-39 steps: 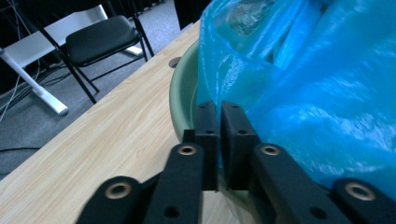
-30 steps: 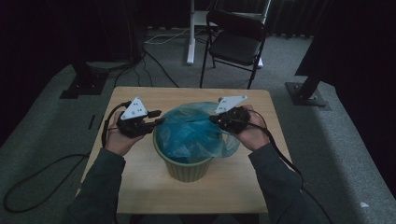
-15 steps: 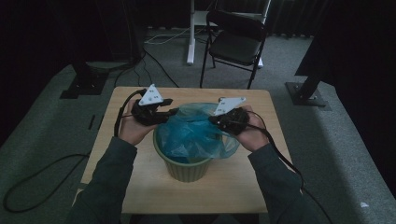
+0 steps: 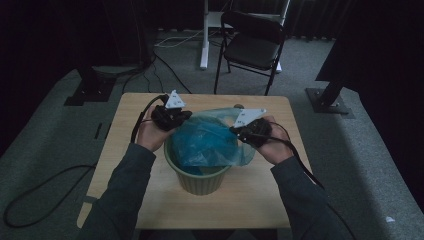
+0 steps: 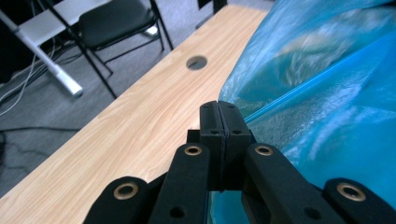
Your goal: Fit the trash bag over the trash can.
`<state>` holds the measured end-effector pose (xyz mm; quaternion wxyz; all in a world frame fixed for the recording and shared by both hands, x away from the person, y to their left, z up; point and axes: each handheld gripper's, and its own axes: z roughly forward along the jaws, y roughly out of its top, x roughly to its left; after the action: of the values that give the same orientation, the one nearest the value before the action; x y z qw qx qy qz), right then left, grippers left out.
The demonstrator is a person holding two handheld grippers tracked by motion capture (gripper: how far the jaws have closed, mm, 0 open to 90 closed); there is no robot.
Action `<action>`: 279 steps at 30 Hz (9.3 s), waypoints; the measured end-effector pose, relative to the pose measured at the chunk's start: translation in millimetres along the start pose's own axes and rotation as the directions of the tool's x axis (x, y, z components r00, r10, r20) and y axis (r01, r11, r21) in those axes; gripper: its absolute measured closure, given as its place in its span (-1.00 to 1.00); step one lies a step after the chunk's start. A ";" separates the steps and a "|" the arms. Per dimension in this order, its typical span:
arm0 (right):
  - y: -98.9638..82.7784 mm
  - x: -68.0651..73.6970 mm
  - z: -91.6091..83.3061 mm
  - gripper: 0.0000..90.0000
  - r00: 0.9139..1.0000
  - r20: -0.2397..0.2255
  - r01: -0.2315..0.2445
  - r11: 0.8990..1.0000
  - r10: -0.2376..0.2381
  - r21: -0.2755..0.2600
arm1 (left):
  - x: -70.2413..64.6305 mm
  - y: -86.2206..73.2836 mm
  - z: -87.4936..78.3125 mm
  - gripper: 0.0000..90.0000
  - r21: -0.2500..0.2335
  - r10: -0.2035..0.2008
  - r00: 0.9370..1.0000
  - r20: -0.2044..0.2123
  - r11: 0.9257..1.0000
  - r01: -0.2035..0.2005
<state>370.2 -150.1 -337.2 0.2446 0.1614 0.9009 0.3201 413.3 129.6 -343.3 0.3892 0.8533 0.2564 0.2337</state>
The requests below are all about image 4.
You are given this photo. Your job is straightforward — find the long black looped cable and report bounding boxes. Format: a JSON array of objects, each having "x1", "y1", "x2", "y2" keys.
[{"x1": 2, "y1": 163, "x2": 98, "y2": 230}]

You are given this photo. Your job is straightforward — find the person's right hand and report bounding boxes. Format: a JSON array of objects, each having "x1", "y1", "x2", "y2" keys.
[{"x1": 254, "y1": 115, "x2": 295, "y2": 166}]

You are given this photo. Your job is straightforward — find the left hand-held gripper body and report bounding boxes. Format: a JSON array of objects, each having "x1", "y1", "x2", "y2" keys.
[{"x1": 151, "y1": 89, "x2": 188, "y2": 132}]

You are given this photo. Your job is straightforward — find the black slanted post with base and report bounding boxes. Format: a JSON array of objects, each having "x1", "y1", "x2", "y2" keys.
[{"x1": 305, "y1": 78, "x2": 352, "y2": 116}]

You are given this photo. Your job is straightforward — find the person's left hand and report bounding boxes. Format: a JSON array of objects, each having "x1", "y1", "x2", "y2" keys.
[{"x1": 135, "y1": 105, "x2": 178, "y2": 153}]

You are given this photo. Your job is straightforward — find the black thin cables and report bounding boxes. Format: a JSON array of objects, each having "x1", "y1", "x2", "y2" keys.
[{"x1": 121, "y1": 49, "x2": 193, "y2": 95}]

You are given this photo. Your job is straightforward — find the dark curtain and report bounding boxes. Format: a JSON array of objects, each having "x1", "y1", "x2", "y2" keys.
[{"x1": 314, "y1": 0, "x2": 424, "y2": 214}]

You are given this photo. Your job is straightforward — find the white cable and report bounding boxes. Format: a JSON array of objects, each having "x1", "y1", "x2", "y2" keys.
[{"x1": 153, "y1": 28, "x2": 205, "y2": 49}]

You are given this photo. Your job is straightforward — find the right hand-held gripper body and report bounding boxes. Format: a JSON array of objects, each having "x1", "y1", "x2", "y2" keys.
[{"x1": 232, "y1": 107, "x2": 273, "y2": 148}]

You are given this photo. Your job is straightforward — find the black folding chair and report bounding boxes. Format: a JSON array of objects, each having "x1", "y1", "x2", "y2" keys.
[{"x1": 213, "y1": 10, "x2": 288, "y2": 97}]

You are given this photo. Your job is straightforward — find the green ribbed plastic bin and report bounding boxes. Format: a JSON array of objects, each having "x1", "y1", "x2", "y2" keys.
[{"x1": 163, "y1": 133, "x2": 233, "y2": 196}]

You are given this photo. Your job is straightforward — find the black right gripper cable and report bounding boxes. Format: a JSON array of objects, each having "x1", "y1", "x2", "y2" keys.
[{"x1": 268, "y1": 121, "x2": 357, "y2": 240}]

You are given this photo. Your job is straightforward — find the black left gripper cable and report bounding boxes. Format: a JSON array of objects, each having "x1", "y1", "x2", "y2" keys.
[{"x1": 130, "y1": 94, "x2": 170, "y2": 144}]

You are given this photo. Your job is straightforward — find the white desk frame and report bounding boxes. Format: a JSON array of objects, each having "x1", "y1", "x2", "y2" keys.
[{"x1": 199, "y1": 0, "x2": 292, "y2": 74}]

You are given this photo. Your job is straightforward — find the blue plastic bag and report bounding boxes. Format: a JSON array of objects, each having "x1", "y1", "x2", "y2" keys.
[{"x1": 171, "y1": 106, "x2": 257, "y2": 177}]

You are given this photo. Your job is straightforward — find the black stand with square base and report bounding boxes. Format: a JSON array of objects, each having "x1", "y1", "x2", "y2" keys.
[{"x1": 63, "y1": 65, "x2": 116, "y2": 107}]

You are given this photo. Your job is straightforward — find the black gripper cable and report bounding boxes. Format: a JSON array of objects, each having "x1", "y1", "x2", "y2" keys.
[
  {"x1": 268, "y1": 121, "x2": 357, "y2": 240},
  {"x1": 130, "y1": 94, "x2": 170, "y2": 144}
]

